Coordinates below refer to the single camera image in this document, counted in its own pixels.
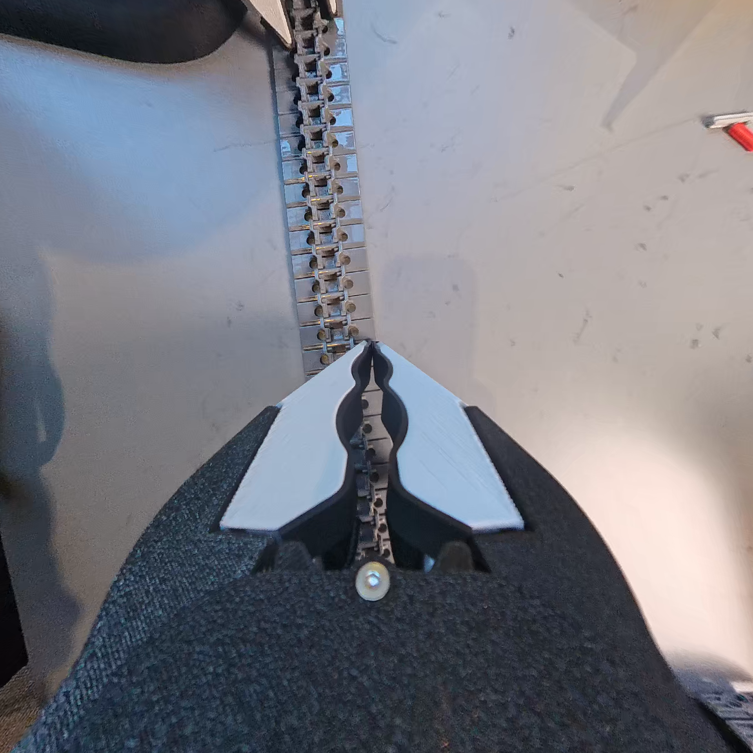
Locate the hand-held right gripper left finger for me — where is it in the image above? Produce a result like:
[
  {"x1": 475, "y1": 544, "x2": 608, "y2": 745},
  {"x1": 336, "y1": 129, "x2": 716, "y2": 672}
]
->
[{"x1": 219, "y1": 342, "x2": 374, "y2": 537}]

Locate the grey toy track chain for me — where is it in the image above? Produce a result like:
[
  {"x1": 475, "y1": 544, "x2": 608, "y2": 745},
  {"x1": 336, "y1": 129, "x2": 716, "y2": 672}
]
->
[
  {"x1": 695, "y1": 680, "x2": 753, "y2": 742},
  {"x1": 271, "y1": 0, "x2": 396, "y2": 568}
]

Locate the pile of small brick pins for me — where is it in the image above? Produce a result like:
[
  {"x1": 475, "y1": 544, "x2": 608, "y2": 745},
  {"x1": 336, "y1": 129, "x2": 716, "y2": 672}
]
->
[{"x1": 704, "y1": 111, "x2": 753, "y2": 154}]

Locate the black quilted wrist rest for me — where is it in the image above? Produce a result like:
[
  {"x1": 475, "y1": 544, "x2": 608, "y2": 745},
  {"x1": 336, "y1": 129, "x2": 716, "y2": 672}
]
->
[{"x1": 0, "y1": 0, "x2": 250, "y2": 65}]

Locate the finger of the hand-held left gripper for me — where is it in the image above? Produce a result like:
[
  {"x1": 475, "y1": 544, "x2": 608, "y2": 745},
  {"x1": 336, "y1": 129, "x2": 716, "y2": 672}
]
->
[{"x1": 243, "y1": 0, "x2": 297, "y2": 50}]

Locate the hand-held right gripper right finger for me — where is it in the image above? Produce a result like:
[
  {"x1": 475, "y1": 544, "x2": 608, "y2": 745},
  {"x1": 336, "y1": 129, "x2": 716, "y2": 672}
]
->
[{"x1": 373, "y1": 342, "x2": 527, "y2": 534}]

